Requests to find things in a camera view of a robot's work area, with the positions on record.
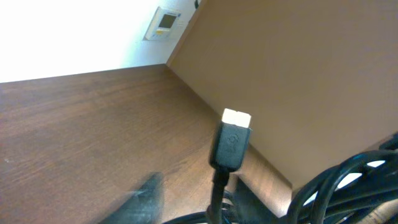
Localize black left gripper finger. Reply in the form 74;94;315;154
99;172;164;224

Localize black USB cable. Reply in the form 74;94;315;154
161;108;253;224

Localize white wall thermostat panel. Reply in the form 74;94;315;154
144;6;181;41

